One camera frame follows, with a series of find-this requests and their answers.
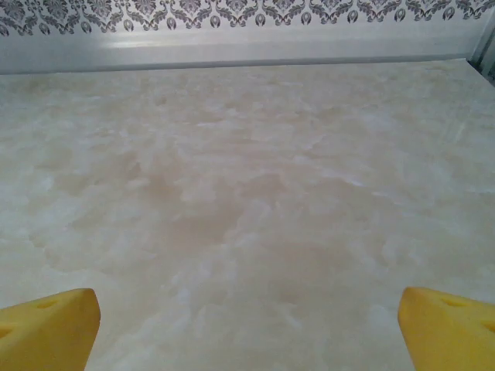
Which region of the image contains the aluminium right corner post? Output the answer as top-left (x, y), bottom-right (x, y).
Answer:
top-left (466, 22), bottom-right (495, 84)

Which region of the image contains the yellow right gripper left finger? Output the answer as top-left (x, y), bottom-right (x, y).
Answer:
top-left (0, 288), bottom-right (102, 371)

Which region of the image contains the aluminium back frame rail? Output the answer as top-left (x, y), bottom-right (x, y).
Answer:
top-left (0, 29), bottom-right (495, 77)

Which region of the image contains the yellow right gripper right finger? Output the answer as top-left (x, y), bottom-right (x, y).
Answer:
top-left (398, 286), bottom-right (495, 371)

